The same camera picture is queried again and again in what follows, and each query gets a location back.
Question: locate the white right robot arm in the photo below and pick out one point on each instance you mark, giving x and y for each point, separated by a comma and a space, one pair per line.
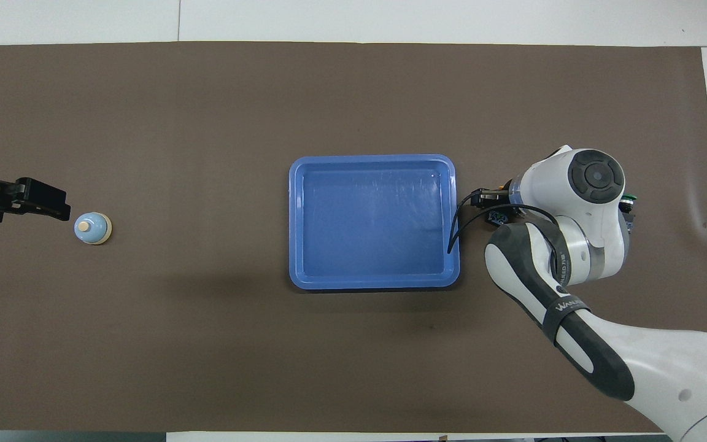
666, 368

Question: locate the green push button switch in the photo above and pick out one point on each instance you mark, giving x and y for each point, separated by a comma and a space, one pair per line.
627, 212

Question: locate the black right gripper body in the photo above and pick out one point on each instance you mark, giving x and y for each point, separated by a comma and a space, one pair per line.
488, 198

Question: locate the blue plastic tray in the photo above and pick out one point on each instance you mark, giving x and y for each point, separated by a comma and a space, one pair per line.
372, 221

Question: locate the light blue desk bell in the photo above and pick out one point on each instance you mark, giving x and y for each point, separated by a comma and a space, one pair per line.
96, 230

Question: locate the brown table mat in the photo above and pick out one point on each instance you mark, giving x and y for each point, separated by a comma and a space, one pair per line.
206, 344

